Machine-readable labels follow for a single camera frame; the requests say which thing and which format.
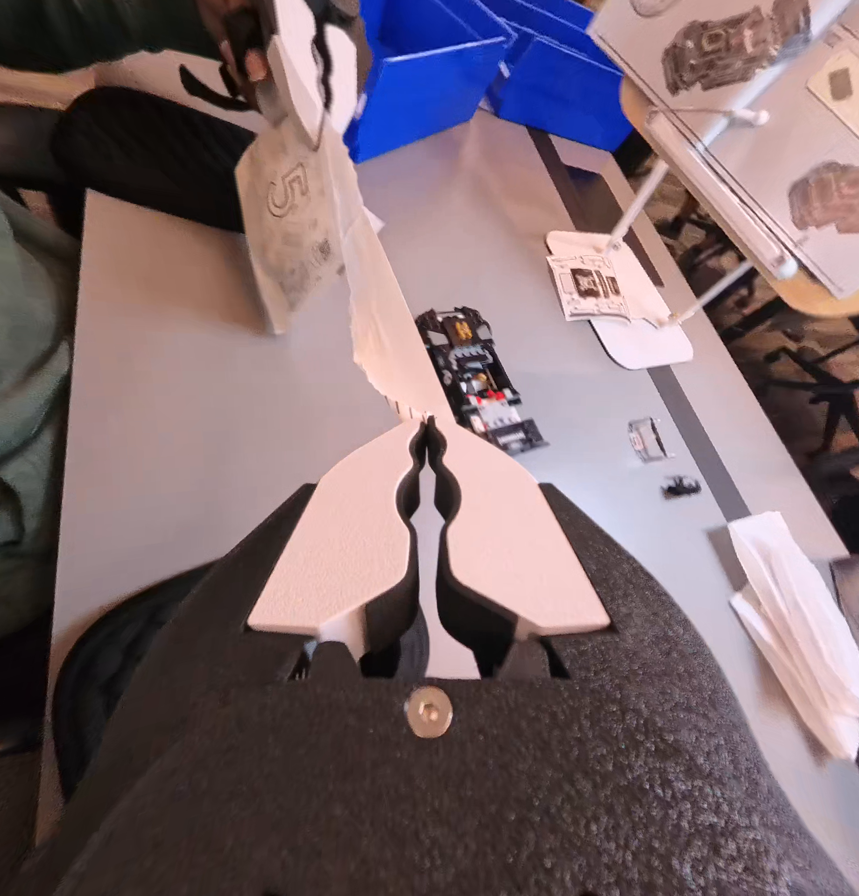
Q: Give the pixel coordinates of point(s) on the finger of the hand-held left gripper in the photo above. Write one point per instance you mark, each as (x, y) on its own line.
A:
(292, 63)
(341, 63)

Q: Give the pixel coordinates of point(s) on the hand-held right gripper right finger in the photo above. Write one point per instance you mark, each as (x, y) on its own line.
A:
(528, 553)

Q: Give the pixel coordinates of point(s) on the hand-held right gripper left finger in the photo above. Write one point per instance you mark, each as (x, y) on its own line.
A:
(339, 553)

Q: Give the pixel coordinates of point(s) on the blue plastic bin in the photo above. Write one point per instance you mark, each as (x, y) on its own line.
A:
(570, 84)
(430, 77)

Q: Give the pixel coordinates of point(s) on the printed white paper bag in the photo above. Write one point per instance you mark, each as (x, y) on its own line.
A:
(290, 224)

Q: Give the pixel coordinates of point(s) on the lego car model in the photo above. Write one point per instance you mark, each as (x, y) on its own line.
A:
(479, 378)

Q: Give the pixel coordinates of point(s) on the lego instruction booklet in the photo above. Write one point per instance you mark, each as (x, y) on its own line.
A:
(766, 84)

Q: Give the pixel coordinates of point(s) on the clear lego windshield piece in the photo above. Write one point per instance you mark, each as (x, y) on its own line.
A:
(650, 440)

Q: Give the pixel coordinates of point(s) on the small black lego assembly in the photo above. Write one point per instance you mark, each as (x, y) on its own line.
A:
(682, 487)

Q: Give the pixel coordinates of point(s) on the lego sticker sheet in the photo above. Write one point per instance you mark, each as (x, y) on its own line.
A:
(594, 287)

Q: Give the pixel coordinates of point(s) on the person's left hand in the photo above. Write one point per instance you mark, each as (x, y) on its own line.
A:
(241, 49)

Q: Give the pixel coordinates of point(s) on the crumpled white paper bag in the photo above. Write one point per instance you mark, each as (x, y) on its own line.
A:
(801, 630)

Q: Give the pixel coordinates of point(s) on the white stand rod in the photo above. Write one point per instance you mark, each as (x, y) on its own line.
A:
(717, 294)
(637, 206)

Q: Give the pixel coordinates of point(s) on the person's green garment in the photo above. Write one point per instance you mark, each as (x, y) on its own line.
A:
(17, 420)

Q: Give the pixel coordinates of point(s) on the wooden stand board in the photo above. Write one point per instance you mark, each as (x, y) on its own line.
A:
(850, 301)

